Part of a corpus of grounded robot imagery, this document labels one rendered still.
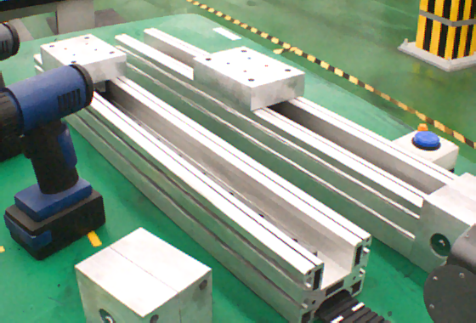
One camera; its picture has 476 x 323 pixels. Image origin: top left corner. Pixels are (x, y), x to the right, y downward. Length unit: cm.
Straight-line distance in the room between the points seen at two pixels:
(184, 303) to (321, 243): 19
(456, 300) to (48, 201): 50
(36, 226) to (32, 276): 6
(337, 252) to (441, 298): 27
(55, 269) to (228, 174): 26
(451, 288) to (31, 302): 47
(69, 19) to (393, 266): 187
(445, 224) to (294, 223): 18
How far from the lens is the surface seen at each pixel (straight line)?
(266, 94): 88
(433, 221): 69
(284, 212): 68
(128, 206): 81
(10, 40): 93
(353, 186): 76
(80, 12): 236
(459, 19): 392
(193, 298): 55
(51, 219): 72
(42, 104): 66
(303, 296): 59
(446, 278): 37
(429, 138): 88
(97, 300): 56
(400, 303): 67
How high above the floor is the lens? 123
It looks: 28 degrees down
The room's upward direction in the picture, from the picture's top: 1 degrees clockwise
